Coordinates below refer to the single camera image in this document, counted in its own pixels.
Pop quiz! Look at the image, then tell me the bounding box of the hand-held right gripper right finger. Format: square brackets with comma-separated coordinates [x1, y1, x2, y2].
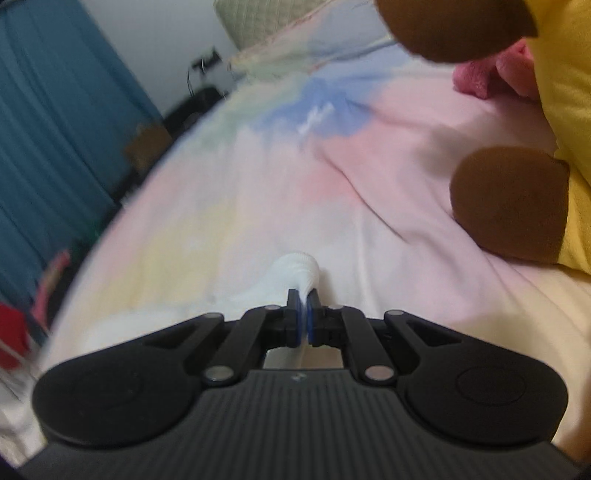
[307, 289, 463, 385]

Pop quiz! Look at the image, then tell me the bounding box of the red cloth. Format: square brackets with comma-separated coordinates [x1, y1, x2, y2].
[0, 300, 33, 370]

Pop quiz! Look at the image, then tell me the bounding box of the brown cardboard box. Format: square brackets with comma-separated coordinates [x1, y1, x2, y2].
[124, 122, 174, 174]

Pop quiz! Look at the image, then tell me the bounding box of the black power adapter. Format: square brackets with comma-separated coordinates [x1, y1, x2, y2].
[187, 46, 222, 75]

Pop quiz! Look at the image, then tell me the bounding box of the black case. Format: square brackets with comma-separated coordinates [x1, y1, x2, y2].
[164, 85, 232, 134]

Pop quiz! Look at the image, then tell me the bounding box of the pastel pillow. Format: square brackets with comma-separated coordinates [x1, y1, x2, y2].
[228, 0, 398, 77]

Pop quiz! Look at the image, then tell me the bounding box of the blue curtain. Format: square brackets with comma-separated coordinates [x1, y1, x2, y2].
[0, 0, 162, 319]

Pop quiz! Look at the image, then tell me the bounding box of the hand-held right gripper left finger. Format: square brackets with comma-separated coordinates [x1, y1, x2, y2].
[142, 289, 307, 385]

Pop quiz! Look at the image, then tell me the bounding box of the pink fluffy cloth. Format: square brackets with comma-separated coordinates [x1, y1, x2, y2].
[452, 39, 541, 100]

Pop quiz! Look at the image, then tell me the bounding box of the white sweatshirt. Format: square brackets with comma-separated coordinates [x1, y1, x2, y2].
[83, 251, 345, 370]

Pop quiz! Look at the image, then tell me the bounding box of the pastel bed sheet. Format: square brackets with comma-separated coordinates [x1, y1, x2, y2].
[0, 9, 591, 467]

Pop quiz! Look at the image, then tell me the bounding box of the yellow and brown plush toy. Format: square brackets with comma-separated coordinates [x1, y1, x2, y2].
[374, 0, 591, 271]

